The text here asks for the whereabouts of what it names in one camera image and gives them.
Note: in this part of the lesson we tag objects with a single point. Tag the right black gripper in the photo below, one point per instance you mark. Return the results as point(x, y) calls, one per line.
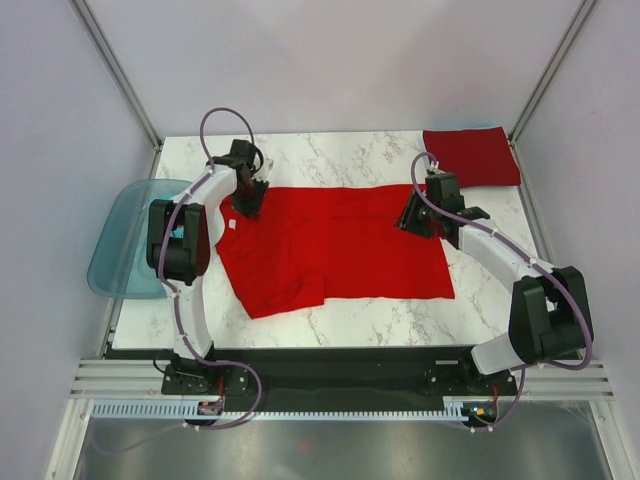
point(407, 218)

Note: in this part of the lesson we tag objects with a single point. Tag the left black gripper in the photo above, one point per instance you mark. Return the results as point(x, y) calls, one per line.
point(253, 209)

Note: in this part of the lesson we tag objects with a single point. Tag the bright red t shirt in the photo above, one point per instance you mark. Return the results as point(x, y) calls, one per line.
point(309, 245)

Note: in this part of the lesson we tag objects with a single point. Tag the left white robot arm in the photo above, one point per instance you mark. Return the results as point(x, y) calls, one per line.
point(180, 265)

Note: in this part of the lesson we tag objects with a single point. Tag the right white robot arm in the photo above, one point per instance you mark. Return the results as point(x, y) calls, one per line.
point(549, 314)

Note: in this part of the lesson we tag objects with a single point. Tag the teal t shirt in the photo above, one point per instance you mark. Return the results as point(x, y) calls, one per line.
point(177, 233)

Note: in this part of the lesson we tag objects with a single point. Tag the folded dark red t shirt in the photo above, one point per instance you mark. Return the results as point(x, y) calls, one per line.
point(478, 157)

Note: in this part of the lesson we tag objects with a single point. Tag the translucent blue plastic bin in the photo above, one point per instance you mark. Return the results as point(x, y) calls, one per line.
point(118, 268)

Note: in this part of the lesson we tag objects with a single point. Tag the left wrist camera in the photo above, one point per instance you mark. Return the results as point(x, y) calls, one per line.
point(262, 169)

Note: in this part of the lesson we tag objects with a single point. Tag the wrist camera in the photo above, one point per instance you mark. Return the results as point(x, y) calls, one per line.
point(262, 169)
point(432, 167)

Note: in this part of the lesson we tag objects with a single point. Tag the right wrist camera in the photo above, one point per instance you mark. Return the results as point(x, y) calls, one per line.
point(432, 167)

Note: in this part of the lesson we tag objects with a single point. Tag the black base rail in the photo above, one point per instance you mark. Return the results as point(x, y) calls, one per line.
point(341, 379)

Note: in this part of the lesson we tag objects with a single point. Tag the white slotted cable duct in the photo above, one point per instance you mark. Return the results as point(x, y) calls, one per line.
point(200, 411)

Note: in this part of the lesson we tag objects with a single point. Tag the left aluminium frame post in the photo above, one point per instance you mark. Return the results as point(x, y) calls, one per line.
point(99, 39)

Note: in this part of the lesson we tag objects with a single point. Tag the aluminium frame post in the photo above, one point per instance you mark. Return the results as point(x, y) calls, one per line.
point(99, 39)
point(570, 36)

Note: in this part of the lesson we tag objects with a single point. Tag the right aluminium frame post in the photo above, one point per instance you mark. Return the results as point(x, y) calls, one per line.
point(570, 36)

